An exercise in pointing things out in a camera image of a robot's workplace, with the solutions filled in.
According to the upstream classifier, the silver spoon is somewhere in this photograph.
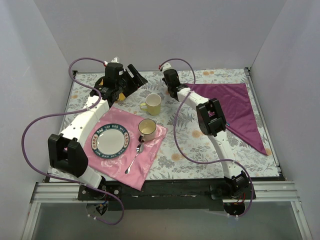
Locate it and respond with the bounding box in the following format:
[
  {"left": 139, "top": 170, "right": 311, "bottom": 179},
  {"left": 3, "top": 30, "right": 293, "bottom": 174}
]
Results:
[{"left": 124, "top": 142, "right": 144, "bottom": 175}]

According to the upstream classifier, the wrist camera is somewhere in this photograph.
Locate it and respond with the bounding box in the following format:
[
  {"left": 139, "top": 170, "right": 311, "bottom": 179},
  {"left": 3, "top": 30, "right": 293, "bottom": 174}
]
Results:
[
  {"left": 159, "top": 62, "right": 172, "bottom": 72},
  {"left": 110, "top": 56, "right": 120, "bottom": 64}
]

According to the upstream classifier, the white plate blue rim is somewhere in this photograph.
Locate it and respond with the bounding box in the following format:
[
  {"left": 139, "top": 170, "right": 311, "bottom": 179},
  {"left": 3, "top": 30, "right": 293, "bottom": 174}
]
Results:
[{"left": 90, "top": 123, "right": 130, "bottom": 159}]

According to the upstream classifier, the pink floral cloth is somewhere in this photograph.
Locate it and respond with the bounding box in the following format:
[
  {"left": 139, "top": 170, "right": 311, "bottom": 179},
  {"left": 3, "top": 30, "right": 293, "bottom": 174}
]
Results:
[{"left": 83, "top": 107, "right": 167, "bottom": 191}]

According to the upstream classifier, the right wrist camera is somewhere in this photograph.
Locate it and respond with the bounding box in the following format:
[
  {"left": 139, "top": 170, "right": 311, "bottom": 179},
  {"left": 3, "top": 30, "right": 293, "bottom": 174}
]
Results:
[{"left": 159, "top": 62, "right": 172, "bottom": 72}]

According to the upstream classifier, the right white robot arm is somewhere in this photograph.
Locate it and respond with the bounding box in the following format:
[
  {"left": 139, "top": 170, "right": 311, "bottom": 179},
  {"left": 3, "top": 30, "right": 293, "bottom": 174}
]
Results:
[{"left": 159, "top": 66, "right": 254, "bottom": 199}]

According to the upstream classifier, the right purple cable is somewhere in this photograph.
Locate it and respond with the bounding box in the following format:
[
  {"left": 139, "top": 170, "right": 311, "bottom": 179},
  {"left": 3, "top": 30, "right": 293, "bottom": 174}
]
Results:
[{"left": 158, "top": 58, "right": 256, "bottom": 218}]

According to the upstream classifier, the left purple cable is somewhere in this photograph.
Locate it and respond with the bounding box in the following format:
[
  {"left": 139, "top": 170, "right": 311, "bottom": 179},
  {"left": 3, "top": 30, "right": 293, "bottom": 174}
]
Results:
[{"left": 21, "top": 57, "right": 126, "bottom": 226}]

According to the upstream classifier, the purple cloth napkin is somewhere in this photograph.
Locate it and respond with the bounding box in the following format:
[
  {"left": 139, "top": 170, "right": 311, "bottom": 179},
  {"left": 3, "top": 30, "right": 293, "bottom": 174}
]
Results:
[{"left": 187, "top": 83, "right": 267, "bottom": 156}]

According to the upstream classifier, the purple cable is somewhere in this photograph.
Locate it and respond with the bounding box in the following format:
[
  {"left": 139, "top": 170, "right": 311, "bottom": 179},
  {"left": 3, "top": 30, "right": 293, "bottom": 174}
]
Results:
[
  {"left": 158, "top": 58, "right": 256, "bottom": 218},
  {"left": 21, "top": 57, "right": 126, "bottom": 226}
]

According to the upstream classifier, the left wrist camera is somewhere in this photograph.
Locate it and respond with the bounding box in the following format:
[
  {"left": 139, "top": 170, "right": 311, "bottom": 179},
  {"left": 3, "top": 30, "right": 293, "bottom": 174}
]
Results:
[{"left": 110, "top": 56, "right": 120, "bottom": 64}]

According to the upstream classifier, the yellow woven tray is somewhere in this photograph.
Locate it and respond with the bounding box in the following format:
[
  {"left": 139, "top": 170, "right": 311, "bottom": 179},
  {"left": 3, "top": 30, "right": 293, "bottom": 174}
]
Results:
[{"left": 98, "top": 78, "right": 126, "bottom": 102}]

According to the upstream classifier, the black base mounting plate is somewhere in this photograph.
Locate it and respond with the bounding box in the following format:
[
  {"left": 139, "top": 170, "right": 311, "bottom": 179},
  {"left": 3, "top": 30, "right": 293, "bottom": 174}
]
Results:
[{"left": 77, "top": 178, "right": 256, "bottom": 211}]

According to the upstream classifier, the pale green mug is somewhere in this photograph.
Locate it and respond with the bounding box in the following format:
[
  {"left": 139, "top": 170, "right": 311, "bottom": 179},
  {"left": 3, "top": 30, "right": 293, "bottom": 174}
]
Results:
[{"left": 139, "top": 93, "right": 162, "bottom": 116}]

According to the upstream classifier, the cream enamel mug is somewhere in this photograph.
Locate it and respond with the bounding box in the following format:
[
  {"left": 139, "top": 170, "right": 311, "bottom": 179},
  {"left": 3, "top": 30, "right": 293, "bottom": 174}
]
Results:
[{"left": 138, "top": 118, "right": 157, "bottom": 143}]

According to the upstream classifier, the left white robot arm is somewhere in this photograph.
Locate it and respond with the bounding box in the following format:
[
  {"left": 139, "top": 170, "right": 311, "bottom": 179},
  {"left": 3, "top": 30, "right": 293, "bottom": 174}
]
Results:
[{"left": 48, "top": 58, "right": 148, "bottom": 200}]

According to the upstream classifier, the aluminium frame rail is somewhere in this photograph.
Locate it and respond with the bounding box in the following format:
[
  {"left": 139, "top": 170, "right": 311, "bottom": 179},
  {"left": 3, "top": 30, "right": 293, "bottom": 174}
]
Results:
[{"left": 21, "top": 181, "right": 88, "bottom": 240}]

